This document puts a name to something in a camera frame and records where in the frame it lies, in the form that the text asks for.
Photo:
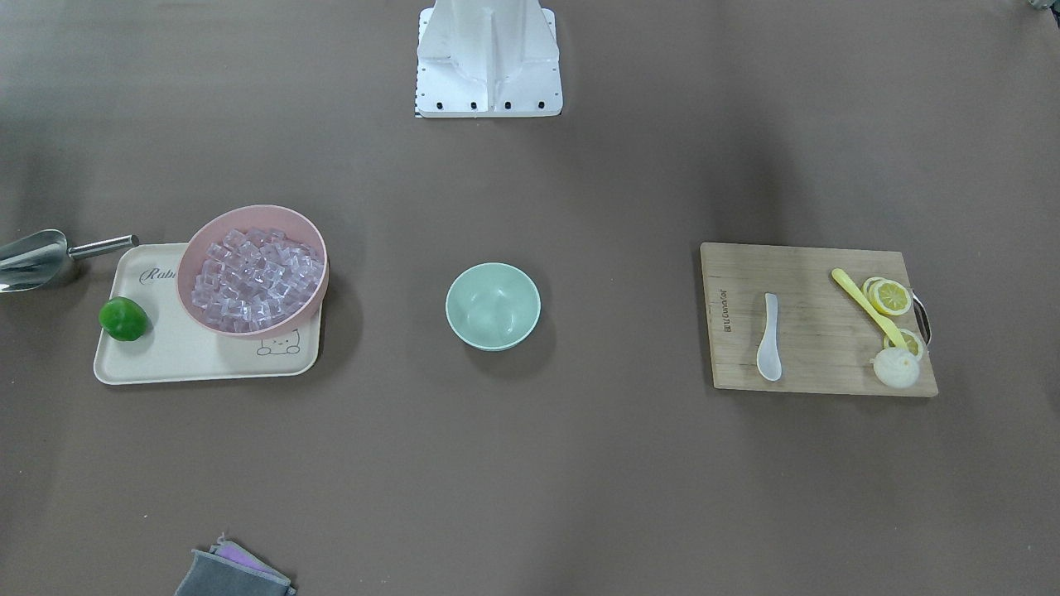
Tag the white ceramic spoon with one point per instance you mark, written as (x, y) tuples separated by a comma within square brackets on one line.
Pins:
[(768, 361)]

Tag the mint green bowl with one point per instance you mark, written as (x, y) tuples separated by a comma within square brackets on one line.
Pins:
[(493, 306)]

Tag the pink bowl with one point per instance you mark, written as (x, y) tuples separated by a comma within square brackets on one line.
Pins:
[(296, 226)]

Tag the pile of clear ice cubes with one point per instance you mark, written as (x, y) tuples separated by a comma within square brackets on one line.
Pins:
[(254, 280)]

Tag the metal ice scoop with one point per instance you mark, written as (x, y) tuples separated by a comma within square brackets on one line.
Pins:
[(48, 260)]

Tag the wooden cutting board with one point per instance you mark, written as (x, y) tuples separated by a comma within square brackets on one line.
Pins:
[(826, 342)]

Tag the cream rectangular tray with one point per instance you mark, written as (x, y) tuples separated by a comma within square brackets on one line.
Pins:
[(176, 348)]

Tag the lower lemon slice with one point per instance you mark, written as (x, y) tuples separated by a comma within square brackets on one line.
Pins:
[(913, 343)]

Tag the grey and purple cloths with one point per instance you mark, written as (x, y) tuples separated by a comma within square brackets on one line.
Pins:
[(227, 568)]

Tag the green lime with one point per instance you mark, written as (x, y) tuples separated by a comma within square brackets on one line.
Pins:
[(123, 319)]

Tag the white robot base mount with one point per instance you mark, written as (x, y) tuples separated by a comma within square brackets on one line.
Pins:
[(488, 59)]

